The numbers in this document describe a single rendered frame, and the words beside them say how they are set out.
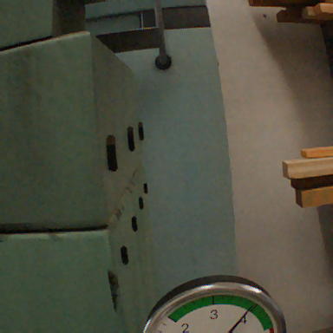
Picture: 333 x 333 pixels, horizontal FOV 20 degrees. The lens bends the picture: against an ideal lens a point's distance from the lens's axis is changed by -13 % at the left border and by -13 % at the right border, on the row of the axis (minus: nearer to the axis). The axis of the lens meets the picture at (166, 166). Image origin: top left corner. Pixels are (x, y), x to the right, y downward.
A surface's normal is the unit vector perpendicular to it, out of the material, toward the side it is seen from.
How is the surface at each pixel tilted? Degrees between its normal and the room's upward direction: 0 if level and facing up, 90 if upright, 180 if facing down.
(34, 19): 90
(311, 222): 90
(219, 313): 90
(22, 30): 90
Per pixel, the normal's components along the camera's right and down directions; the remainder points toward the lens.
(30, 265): 0.00, 0.05
